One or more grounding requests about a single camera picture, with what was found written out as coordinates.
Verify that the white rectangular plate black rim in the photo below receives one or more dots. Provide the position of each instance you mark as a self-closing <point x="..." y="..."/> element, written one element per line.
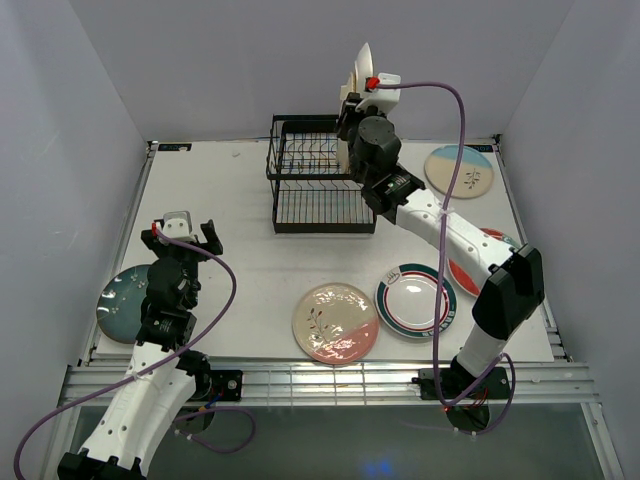
<point x="363" y="68"/>

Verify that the cream pink floral plate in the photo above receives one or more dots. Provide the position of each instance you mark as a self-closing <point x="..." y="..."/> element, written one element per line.
<point x="335" y="324"/>

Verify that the black wire dish rack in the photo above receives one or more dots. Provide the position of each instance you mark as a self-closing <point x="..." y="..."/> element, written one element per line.
<point x="311" y="194"/>

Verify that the white plate green red rim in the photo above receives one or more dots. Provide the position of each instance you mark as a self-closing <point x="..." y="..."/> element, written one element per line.
<point x="405" y="299"/>

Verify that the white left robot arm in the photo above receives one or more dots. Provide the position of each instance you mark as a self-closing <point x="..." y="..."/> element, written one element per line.
<point x="162" y="374"/>

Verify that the aluminium front frame rail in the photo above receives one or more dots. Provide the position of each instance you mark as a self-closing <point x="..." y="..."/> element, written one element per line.
<point x="298" y="384"/>

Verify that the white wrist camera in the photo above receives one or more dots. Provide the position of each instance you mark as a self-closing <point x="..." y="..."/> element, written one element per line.
<point x="174" y="226"/>
<point x="379" y="91"/>

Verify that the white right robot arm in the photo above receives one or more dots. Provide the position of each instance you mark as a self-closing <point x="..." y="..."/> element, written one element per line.
<point x="511" y="280"/>

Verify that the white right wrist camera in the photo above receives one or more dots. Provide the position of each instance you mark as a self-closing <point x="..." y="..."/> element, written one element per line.
<point x="379" y="91"/>

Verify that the dark teal round plate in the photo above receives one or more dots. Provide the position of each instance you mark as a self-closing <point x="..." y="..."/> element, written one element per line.
<point x="118" y="310"/>

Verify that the red plate blue flower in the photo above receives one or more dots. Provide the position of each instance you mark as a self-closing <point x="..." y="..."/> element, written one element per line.
<point x="464" y="281"/>

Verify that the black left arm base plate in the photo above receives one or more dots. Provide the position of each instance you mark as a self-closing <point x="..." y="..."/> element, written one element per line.
<point x="222" y="386"/>

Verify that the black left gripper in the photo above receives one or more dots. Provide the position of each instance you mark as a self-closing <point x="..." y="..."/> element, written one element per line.
<point x="213" y="245"/>

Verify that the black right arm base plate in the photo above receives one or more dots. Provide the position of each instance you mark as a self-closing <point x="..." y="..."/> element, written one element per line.
<point x="495" y="386"/>

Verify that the woven bamboo square tray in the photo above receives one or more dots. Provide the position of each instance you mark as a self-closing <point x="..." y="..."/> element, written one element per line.
<point x="342" y="147"/>

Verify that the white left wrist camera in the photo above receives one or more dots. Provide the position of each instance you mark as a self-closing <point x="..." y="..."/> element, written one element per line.
<point x="174" y="226"/>

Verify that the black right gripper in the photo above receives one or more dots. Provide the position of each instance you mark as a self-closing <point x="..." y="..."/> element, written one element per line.
<point x="349" y="115"/>

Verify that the cream plate blue top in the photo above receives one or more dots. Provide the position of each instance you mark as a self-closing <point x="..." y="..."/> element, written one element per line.
<point x="475" y="175"/>

